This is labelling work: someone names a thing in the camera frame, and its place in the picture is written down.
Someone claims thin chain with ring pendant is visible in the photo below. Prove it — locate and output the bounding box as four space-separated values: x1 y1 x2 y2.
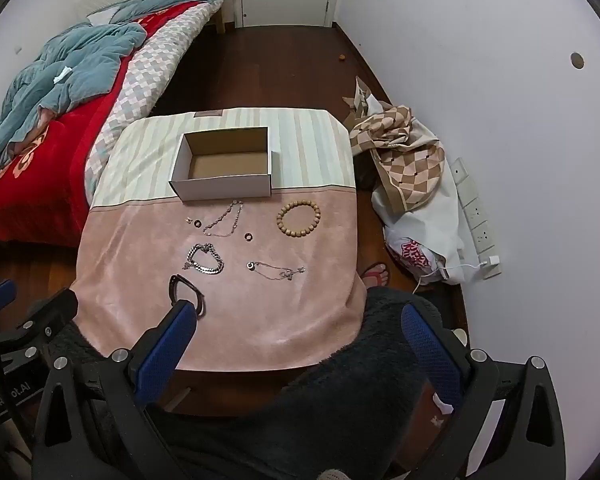
246 259 306 282

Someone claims white power strip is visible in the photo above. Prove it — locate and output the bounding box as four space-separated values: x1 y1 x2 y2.
452 157 504 279

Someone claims bed with red blanket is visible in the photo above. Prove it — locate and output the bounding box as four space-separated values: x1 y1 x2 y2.
0 2 217 249

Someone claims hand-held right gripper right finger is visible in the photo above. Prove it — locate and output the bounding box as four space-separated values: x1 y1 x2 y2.
400 302 567 480

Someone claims white red-print plastic bag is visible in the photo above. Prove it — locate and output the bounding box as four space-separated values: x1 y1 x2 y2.
383 224 449 282

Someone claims checkered bed sheet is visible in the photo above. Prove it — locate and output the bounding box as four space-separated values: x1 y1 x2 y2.
84 9 225 200

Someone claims black bangle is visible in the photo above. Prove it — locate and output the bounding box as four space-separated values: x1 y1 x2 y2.
168 274 206 319

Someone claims brown checkered cloth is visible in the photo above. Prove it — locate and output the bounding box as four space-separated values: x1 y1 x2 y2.
342 75 447 214

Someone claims teal quilt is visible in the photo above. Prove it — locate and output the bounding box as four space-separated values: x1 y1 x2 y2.
0 0 227 202

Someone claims wooden bed frame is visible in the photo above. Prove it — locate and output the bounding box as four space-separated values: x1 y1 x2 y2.
214 0 239 35

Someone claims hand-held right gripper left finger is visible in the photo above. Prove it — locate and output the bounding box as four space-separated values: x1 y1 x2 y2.
32 300 201 480

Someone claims wooden bead bracelet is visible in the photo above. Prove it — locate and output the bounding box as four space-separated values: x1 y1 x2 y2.
276 200 322 238

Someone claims dark fuzzy garment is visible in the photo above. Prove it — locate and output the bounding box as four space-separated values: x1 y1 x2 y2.
59 287 467 480

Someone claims thin silver chain necklace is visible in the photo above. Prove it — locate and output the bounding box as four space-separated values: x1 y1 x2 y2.
202 199 245 238

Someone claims pink striped table cloth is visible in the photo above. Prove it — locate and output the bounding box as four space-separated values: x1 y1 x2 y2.
69 107 369 374

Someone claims chunky silver chain bracelet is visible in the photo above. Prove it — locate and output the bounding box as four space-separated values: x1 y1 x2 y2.
182 242 226 275

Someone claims white cardboard box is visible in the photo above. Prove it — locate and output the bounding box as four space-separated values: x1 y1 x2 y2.
169 126 273 203

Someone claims wooden table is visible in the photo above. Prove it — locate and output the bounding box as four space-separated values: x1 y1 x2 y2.
147 367 302 419

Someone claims white cable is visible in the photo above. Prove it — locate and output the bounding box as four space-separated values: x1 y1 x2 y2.
412 260 484 297

